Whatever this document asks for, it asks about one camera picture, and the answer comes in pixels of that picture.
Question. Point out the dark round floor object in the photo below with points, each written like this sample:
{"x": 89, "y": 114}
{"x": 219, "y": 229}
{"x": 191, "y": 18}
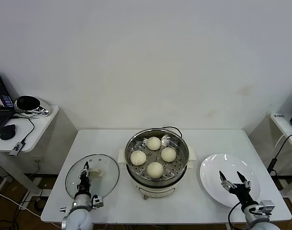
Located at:
{"x": 39, "y": 204}

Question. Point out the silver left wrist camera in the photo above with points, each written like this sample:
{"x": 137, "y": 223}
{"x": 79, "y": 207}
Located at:
{"x": 98, "y": 201}

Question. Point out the round glass pot lid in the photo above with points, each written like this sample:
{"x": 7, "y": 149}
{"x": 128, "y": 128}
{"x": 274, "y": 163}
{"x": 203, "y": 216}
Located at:
{"x": 97, "y": 172}

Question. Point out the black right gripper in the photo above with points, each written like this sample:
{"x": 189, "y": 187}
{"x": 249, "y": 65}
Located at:
{"x": 241, "y": 192}

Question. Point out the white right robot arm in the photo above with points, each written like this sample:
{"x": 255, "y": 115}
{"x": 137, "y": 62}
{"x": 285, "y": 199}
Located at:
{"x": 256, "y": 221}

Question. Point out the white wall outlet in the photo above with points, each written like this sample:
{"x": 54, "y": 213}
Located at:
{"x": 38, "y": 160}

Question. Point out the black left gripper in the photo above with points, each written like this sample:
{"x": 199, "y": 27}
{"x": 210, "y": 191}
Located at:
{"x": 85, "y": 183}

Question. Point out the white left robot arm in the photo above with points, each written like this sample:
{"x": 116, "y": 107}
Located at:
{"x": 77, "y": 218}

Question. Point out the small grey usb hub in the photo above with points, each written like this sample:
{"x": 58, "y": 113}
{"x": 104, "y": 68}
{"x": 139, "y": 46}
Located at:
{"x": 16, "y": 148}

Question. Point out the white side table with laptop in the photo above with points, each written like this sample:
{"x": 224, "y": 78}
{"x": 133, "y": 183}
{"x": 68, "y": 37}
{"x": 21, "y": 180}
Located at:
{"x": 44, "y": 122}

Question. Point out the cream electric cooker base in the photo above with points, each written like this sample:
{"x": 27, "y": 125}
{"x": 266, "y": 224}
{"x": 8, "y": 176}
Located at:
{"x": 158, "y": 191}

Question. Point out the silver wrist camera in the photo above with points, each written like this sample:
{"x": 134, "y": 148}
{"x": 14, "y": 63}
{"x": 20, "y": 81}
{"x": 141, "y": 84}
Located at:
{"x": 266, "y": 207}
{"x": 98, "y": 201}

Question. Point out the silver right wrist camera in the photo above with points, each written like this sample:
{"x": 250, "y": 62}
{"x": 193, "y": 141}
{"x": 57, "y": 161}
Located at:
{"x": 266, "y": 207}

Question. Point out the white steamed baozi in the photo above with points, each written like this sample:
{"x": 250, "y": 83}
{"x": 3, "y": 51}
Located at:
{"x": 153, "y": 143}
{"x": 168, "y": 154}
{"x": 138, "y": 157}
{"x": 155, "y": 170}

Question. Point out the black computer mouse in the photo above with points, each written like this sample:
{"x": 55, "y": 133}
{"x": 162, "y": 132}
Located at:
{"x": 7, "y": 131}

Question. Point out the white round plate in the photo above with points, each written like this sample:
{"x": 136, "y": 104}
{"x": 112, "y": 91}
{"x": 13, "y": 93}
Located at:
{"x": 213, "y": 172}

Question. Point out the stainless steel steamer basket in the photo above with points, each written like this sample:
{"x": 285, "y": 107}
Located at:
{"x": 179, "y": 153}

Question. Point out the black open laptop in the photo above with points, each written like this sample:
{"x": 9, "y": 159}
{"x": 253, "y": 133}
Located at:
{"x": 0, "y": 95}

